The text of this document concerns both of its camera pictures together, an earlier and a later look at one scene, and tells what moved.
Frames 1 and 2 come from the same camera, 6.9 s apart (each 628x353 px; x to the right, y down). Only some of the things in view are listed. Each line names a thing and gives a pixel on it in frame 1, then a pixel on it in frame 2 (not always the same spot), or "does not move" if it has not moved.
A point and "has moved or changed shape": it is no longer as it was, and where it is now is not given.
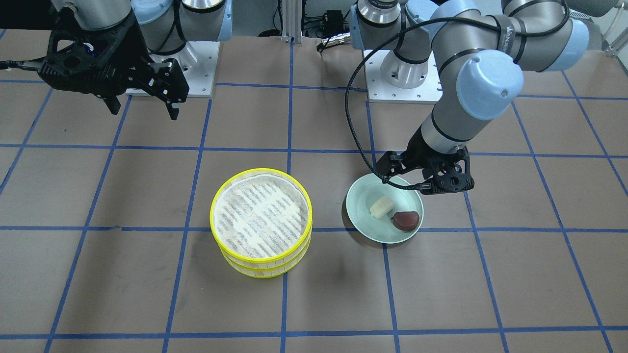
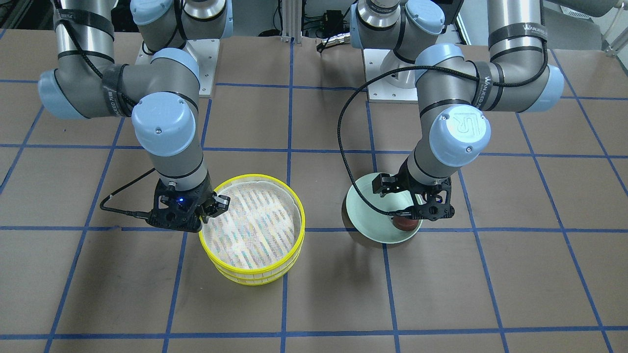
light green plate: (382, 213) does not move
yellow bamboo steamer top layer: (260, 217) has moved or changed shape
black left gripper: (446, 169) → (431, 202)
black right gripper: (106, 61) → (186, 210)
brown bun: (405, 220) does not move
